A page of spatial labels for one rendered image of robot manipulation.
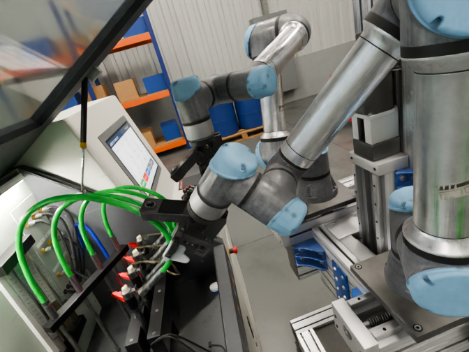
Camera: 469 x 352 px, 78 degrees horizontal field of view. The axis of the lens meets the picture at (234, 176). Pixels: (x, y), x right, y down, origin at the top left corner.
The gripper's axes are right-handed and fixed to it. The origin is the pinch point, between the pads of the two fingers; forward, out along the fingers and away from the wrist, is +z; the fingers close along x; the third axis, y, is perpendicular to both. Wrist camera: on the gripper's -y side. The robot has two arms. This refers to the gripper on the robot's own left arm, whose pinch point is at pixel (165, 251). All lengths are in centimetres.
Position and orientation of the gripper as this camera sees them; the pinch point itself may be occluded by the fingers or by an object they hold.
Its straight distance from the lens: 75.1
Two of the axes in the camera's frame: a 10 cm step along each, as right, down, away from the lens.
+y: 8.8, 4.2, 2.0
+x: 1.2, -6.3, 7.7
